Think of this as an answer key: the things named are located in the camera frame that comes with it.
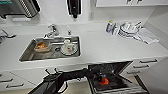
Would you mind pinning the stainless steel dishwasher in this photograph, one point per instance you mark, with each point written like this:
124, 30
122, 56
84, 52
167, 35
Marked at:
123, 80

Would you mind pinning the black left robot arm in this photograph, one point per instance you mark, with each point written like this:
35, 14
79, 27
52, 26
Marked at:
56, 80

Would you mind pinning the black wall appliance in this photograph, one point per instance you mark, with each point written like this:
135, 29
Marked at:
74, 6

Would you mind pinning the white folded towel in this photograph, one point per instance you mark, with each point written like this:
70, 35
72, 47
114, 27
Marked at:
146, 36

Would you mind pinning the white wall cabinet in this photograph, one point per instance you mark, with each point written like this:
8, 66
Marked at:
133, 2

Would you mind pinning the white cup on plate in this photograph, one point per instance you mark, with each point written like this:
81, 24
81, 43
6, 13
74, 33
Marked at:
68, 47

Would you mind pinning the bowl with orange food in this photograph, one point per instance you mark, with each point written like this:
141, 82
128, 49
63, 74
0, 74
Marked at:
42, 46

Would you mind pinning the white base cabinets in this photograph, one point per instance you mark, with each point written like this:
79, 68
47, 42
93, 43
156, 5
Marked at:
20, 80

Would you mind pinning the white kitchen wall outlet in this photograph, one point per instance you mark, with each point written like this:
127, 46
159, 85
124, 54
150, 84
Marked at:
91, 15

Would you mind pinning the small chrome tap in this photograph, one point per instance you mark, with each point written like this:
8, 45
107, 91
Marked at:
69, 32

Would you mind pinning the stacked white dishes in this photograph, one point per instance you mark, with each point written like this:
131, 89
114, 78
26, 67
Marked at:
128, 29

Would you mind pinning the chrome faucet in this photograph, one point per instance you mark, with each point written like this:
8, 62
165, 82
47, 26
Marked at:
52, 30

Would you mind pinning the steel kitchen sink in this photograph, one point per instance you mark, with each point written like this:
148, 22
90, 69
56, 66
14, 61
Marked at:
50, 49

